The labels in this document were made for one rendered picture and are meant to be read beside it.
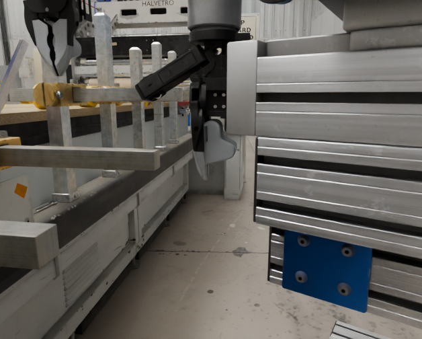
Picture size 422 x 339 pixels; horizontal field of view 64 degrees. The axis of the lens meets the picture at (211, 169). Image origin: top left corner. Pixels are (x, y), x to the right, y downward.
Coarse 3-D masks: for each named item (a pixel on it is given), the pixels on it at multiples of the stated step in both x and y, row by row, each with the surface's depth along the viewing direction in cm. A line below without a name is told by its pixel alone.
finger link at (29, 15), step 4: (24, 0) 55; (24, 4) 55; (24, 8) 55; (28, 8) 55; (24, 12) 56; (28, 12) 55; (32, 12) 55; (24, 16) 56; (28, 16) 56; (32, 16) 55; (36, 16) 55; (28, 20) 56; (28, 24) 56; (32, 24) 56; (28, 28) 56; (32, 28) 56; (32, 32) 56; (32, 36) 56; (32, 40) 56
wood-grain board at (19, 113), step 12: (12, 108) 116; (24, 108) 116; (36, 108) 116; (72, 108) 116; (84, 108) 121; (96, 108) 130; (120, 108) 152; (144, 108) 183; (0, 120) 83; (12, 120) 87; (24, 120) 91; (36, 120) 96
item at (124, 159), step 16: (0, 160) 55; (16, 160) 55; (32, 160) 54; (48, 160) 54; (64, 160) 53; (80, 160) 53; (96, 160) 53; (112, 160) 52; (128, 160) 52; (144, 160) 51
